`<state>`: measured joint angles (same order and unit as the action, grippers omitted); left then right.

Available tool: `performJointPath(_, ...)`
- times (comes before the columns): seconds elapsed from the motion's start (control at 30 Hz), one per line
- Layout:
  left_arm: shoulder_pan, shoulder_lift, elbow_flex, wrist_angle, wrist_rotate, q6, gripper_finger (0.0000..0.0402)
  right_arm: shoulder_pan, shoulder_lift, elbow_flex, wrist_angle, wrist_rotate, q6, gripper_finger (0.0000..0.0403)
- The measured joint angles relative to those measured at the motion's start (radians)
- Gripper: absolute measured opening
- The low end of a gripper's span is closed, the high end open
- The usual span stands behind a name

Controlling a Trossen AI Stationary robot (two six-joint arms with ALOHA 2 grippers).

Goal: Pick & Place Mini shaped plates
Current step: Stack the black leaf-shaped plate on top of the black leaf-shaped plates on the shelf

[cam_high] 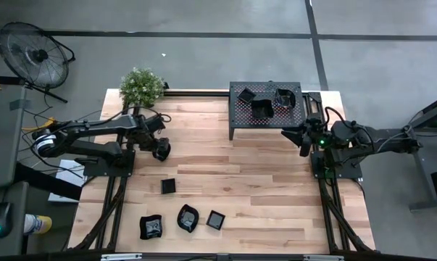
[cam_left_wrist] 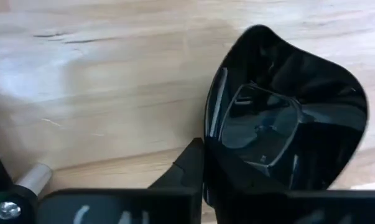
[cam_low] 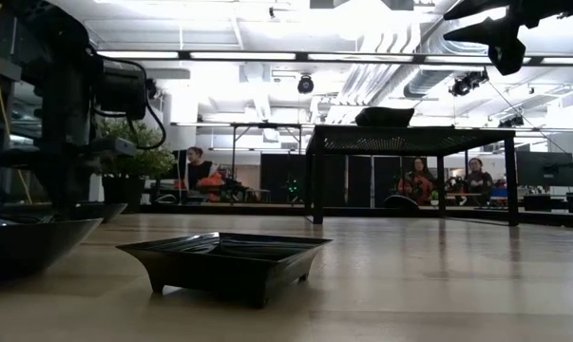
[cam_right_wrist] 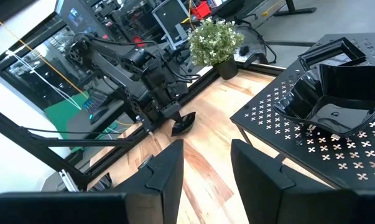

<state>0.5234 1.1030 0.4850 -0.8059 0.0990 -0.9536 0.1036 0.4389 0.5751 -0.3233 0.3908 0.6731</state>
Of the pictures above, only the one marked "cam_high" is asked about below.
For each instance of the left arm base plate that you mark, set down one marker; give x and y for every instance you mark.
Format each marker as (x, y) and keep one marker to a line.
(125, 171)

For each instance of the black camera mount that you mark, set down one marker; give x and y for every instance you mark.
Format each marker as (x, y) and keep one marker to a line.
(223, 257)

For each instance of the silver metal bracket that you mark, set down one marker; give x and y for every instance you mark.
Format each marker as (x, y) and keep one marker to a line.
(323, 257)
(120, 257)

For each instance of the green potted plant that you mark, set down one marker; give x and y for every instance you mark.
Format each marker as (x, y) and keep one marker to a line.
(142, 88)

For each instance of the black perforated metal shelf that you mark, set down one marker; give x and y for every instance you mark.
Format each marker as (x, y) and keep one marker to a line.
(294, 117)

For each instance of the yellow power plug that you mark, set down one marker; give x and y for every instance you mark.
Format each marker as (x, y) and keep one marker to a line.
(50, 122)

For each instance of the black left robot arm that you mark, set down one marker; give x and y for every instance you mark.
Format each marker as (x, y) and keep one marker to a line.
(95, 127)

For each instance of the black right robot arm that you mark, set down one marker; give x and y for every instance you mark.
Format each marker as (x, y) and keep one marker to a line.
(385, 139)

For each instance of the black desk bar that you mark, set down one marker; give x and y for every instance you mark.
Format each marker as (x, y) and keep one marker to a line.
(51, 185)

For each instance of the black floor fan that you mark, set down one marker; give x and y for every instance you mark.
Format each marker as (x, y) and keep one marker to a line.
(33, 54)

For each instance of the black computer mouse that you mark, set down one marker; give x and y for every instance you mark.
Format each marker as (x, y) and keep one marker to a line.
(1, 217)

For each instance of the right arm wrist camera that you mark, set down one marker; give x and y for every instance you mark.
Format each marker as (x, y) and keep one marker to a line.
(312, 121)

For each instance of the black aluminium table frame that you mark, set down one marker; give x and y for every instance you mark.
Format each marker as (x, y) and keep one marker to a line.
(189, 93)

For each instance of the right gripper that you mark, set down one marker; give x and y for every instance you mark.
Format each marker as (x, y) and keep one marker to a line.
(319, 137)

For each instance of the grey side desk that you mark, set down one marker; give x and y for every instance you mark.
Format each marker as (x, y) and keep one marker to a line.
(4, 152)

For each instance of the grey equipment stand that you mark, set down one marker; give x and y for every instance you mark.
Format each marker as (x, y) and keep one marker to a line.
(424, 170)

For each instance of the yellow and white can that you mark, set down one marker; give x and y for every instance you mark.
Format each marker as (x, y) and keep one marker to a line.
(38, 224)

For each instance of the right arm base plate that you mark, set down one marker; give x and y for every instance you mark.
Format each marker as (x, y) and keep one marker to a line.
(350, 173)

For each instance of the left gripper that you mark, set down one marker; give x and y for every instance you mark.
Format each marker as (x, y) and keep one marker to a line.
(148, 139)

